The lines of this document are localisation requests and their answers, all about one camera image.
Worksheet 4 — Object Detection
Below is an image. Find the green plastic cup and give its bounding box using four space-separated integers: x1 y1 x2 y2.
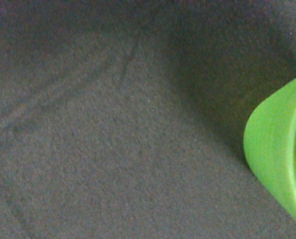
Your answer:
243 78 296 220

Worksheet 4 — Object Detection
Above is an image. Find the black tablecloth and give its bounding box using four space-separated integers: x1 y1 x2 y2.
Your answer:
0 0 296 239

